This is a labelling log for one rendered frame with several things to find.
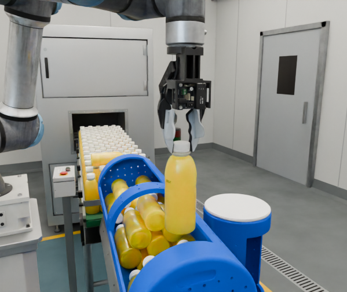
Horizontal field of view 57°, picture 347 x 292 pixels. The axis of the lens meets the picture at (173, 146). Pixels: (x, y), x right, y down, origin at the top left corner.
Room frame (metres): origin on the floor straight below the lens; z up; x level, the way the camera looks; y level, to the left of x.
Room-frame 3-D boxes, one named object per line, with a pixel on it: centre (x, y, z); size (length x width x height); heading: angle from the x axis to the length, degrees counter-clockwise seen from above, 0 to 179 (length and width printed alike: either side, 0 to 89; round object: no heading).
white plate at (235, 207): (1.28, -0.27, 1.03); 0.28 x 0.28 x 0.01
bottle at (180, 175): (0.67, -0.02, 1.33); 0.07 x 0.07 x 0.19
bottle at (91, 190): (1.52, 0.41, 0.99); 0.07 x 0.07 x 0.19
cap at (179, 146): (0.67, -0.02, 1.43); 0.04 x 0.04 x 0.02
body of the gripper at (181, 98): (0.64, -0.03, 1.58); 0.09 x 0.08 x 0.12; 17
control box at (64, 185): (1.56, 0.55, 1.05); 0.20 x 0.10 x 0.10; 17
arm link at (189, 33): (0.65, -0.03, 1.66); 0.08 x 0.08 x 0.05
